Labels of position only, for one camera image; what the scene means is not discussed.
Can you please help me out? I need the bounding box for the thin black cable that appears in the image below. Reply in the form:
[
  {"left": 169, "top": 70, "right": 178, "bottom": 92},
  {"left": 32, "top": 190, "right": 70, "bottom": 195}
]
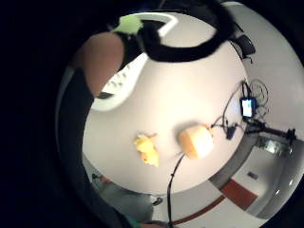
[{"left": 211, "top": 80, "right": 249, "bottom": 131}]

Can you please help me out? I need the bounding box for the the person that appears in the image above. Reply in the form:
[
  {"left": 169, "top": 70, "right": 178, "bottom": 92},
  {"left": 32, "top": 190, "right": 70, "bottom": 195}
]
[{"left": 56, "top": 30, "right": 143, "bottom": 228}]

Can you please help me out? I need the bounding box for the blue cable connector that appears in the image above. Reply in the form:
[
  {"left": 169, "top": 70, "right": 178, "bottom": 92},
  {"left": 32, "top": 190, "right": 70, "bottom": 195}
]
[{"left": 225, "top": 124, "right": 238, "bottom": 141}]

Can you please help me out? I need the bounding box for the coiled black cable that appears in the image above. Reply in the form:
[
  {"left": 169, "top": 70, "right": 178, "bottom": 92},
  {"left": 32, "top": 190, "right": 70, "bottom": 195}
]
[{"left": 249, "top": 79, "right": 270, "bottom": 119}]

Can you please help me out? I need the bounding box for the white curved plastic device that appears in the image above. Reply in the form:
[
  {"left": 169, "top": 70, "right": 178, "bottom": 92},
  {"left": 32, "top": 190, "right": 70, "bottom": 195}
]
[{"left": 90, "top": 11, "right": 180, "bottom": 112}]

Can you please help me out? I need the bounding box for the phone with lit screen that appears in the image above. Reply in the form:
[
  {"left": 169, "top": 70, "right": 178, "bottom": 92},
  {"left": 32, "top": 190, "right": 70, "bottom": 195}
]
[{"left": 239, "top": 97, "right": 257, "bottom": 120}]

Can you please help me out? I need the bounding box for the black tripod stand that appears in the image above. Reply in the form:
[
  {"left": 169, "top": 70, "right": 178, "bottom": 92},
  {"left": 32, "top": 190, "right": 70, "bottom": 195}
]
[{"left": 245, "top": 120, "right": 297, "bottom": 144}]

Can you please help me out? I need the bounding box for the yellow soft toy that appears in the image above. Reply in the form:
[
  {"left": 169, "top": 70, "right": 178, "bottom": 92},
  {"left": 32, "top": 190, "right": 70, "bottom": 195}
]
[{"left": 133, "top": 132, "right": 161, "bottom": 168}]

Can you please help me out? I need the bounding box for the black office chair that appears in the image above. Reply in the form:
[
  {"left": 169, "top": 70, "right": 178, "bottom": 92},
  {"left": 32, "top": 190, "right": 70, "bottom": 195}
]
[{"left": 229, "top": 33, "right": 257, "bottom": 64}]

